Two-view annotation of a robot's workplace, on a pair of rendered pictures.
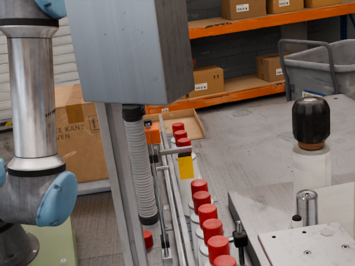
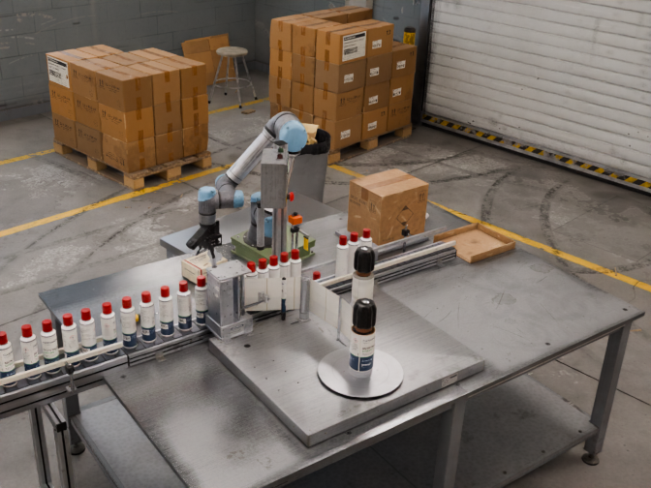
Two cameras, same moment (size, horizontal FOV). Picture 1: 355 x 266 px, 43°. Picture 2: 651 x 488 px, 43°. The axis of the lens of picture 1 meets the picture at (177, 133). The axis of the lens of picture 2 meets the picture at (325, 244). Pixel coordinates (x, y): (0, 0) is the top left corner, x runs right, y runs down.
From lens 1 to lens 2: 291 cm
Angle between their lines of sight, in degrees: 52
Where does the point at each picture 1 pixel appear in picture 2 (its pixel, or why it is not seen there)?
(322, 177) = (356, 290)
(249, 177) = (417, 293)
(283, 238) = (235, 263)
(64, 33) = not seen: outside the picture
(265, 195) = (377, 296)
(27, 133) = not seen: hidden behind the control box
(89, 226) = (321, 257)
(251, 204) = not seen: hidden behind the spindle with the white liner
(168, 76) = (263, 198)
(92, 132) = (369, 210)
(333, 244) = (236, 271)
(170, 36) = (268, 184)
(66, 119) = (360, 195)
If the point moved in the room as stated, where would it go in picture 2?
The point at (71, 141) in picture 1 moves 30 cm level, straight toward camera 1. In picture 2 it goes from (359, 208) to (316, 227)
